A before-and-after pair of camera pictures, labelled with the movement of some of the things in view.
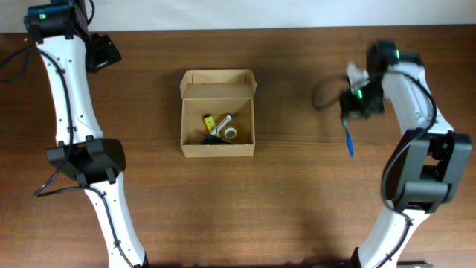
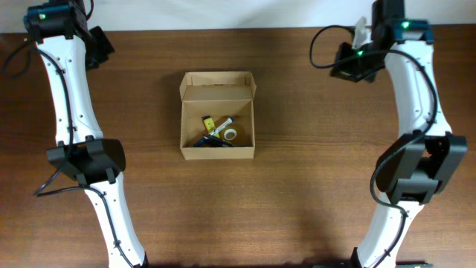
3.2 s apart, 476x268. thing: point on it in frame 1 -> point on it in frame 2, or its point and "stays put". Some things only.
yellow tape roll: [230, 129] stays put
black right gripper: [349, 111] -> [340, 68]
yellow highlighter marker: [210, 123] stays put
